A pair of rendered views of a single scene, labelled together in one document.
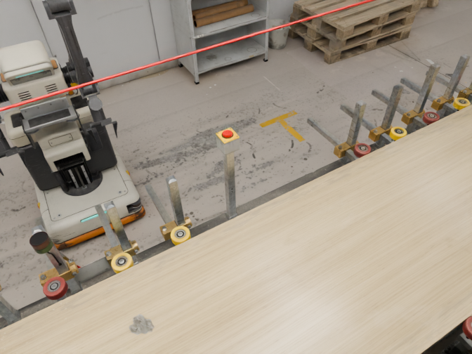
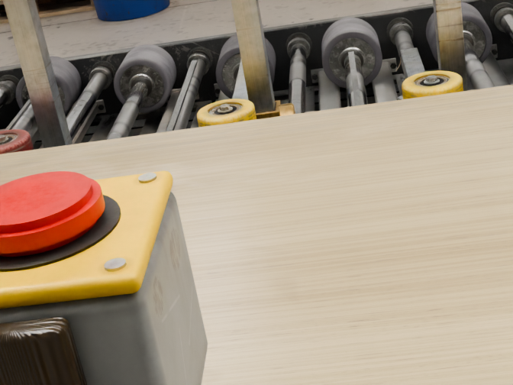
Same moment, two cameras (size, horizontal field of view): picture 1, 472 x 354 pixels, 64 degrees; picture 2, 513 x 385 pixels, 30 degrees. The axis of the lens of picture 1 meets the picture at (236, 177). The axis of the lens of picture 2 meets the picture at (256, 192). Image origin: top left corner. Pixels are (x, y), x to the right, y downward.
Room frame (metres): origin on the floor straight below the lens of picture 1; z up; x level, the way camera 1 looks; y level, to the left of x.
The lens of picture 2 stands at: (1.33, 0.23, 1.34)
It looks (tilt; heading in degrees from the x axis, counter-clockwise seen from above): 24 degrees down; 216
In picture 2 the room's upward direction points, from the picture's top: 10 degrees counter-clockwise
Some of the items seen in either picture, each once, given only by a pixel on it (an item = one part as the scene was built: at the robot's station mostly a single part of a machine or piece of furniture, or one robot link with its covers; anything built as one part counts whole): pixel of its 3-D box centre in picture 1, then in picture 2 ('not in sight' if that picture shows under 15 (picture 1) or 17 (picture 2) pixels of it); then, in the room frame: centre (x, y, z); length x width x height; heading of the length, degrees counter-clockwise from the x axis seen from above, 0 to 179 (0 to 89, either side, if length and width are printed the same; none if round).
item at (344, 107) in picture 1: (367, 125); not in sight; (1.70, -0.76, 0.81); 0.43 x 0.03 x 0.04; 29
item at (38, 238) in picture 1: (50, 255); not in sight; (0.75, 0.67, 1.03); 0.06 x 0.06 x 0.22; 29
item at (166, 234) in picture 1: (175, 227); not in sight; (1.02, 0.28, 0.81); 0.14 x 0.06 x 0.05; 119
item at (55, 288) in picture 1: (59, 292); not in sight; (0.70, 0.69, 0.85); 0.08 x 0.08 x 0.11
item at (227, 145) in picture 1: (227, 142); (72, 337); (1.16, 0.03, 1.18); 0.07 x 0.07 x 0.08; 29
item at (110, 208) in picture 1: (123, 240); not in sight; (0.91, 0.47, 0.87); 0.04 x 0.04 x 0.48; 29
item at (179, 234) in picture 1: (181, 241); not in sight; (0.92, 0.24, 0.85); 0.08 x 0.08 x 0.11
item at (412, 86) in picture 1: (429, 96); not in sight; (1.94, -1.20, 0.83); 0.43 x 0.03 x 0.04; 29
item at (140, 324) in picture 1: (140, 324); not in sight; (0.54, 0.34, 0.91); 0.09 x 0.07 x 0.02; 63
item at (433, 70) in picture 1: (421, 102); not in sight; (1.76, -1.06, 0.91); 0.04 x 0.04 x 0.48; 29
